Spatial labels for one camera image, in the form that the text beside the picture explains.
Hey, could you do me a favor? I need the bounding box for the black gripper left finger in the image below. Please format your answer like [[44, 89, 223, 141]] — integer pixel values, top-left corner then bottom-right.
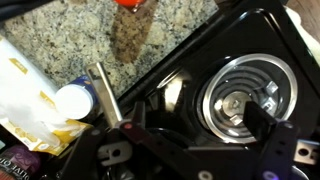
[[58, 100, 214, 180]]

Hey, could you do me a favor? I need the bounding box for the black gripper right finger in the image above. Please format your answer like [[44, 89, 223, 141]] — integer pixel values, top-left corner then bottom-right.
[[243, 100, 301, 180]]

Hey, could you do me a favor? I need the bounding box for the glass lid with metal handle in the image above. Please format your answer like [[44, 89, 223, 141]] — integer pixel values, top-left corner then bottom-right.
[[201, 53, 299, 145]]

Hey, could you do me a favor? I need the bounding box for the blue jar with white lid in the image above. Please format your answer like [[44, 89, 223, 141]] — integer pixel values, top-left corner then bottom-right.
[[54, 74, 101, 121]]

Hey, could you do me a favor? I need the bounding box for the spice jar with red lid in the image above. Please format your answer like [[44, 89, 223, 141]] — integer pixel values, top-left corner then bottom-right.
[[109, 0, 159, 65]]

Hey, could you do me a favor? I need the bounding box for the black electric stove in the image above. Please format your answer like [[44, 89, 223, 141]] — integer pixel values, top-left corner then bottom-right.
[[94, 0, 320, 180]]

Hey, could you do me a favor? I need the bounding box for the dark olive oil bottle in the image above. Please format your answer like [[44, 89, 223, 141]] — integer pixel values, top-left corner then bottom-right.
[[0, 144, 43, 180]]

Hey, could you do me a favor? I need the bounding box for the white and yellow paper box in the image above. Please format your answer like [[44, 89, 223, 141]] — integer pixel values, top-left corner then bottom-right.
[[0, 34, 93, 156]]

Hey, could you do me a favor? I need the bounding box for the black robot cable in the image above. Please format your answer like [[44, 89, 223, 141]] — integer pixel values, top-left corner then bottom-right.
[[0, 0, 61, 22]]

